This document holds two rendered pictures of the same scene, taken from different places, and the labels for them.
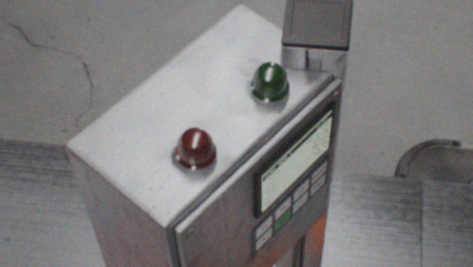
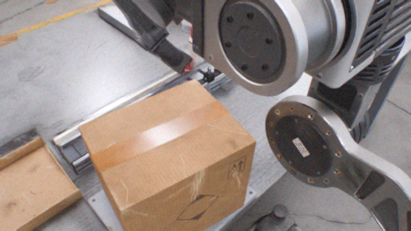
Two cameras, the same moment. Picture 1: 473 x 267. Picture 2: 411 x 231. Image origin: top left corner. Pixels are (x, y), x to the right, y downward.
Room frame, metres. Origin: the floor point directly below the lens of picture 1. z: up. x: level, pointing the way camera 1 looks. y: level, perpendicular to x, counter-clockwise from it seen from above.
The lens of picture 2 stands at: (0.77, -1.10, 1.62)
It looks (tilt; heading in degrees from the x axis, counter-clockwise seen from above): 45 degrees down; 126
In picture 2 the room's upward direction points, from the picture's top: 1 degrees clockwise
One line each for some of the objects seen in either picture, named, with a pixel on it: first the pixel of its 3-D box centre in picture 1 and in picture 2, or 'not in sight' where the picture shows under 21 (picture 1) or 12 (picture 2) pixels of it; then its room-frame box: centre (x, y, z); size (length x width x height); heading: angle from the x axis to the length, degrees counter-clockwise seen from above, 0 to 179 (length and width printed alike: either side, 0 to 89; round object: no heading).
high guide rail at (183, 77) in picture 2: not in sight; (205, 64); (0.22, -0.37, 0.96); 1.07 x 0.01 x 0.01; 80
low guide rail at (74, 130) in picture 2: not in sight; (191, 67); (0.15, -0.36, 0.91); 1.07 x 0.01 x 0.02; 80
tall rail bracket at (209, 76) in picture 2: not in sight; (204, 83); (0.25, -0.41, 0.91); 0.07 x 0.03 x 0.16; 170
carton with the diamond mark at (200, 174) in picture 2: not in sight; (169, 171); (0.43, -0.79, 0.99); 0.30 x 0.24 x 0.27; 70
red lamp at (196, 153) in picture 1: (195, 146); not in sight; (0.29, 0.02, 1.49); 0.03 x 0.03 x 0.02
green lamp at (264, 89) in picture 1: (269, 80); not in sight; (0.34, -0.03, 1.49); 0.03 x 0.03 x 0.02
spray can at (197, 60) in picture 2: not in sight; (196, 53); (0.18, -0.37, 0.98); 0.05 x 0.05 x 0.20
